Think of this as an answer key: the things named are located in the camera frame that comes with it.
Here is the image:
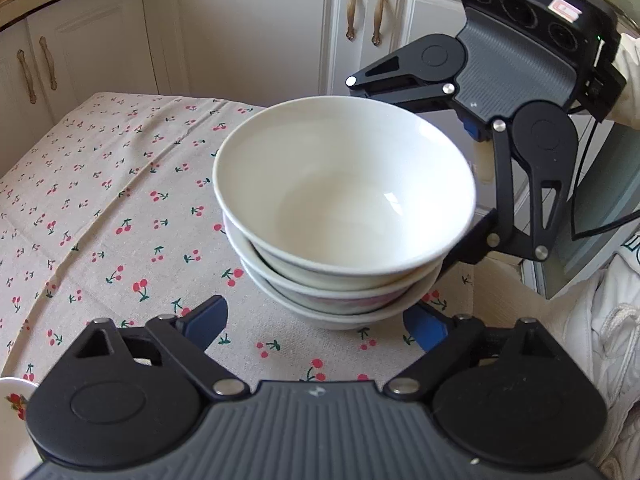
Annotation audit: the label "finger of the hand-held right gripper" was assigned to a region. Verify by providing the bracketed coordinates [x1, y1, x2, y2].
[440, 119, 573, 267]
[345, 44, 458, 114]

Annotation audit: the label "bronze cabinet handle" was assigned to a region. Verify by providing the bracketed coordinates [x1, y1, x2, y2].
[39, 36, 57, 92]
[16, 49, 35, 103]
[346, 0, 362, 41]
[371, 0, 390, 46]

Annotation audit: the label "white bowl pink flowers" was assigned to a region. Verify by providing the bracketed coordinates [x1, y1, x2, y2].
[212, 95, 477, 291]
[222, 210, 446, 307]
[240, 255, 441, 332]

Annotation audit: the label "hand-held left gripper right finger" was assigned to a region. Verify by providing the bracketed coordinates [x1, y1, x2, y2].
[382, 305, 563, 401]

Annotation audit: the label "white plate fruit print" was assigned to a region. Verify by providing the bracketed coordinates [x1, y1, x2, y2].
[0, 377, 40, 466]

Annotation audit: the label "person's white jacket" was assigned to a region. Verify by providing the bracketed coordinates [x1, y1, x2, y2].
[545, 250, 640, 480]

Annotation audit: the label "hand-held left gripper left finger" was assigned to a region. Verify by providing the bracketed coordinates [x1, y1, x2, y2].
[75, 296, 251, 402]

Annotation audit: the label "person's right forearm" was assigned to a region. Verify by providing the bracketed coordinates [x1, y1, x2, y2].
[612, 32, 640, 128]

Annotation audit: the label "cherry print tablecloth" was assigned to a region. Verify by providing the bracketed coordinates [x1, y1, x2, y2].
[0, 91, 481, 386]

